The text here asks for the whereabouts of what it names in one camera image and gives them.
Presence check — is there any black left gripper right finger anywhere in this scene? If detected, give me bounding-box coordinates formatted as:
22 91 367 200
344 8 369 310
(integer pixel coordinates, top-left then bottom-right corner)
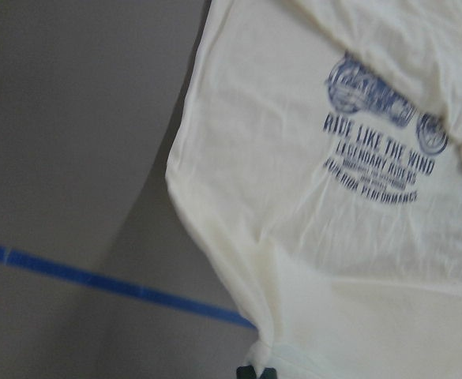
259 367 278 379

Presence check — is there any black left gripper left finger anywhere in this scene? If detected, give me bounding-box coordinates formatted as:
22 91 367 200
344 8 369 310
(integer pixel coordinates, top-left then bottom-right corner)
236 366 257 379

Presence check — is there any cream long-sleeve printed shirt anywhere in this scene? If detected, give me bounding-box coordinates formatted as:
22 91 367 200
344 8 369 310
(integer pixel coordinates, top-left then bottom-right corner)
166 1 462 378

